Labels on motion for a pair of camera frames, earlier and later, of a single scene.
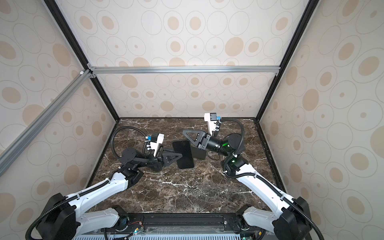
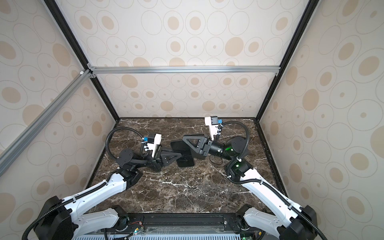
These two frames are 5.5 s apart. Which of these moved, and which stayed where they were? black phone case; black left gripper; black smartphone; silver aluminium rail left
Moved: black phone case
Stayed: black smartphone; silver aluminium rail left; black left gripper
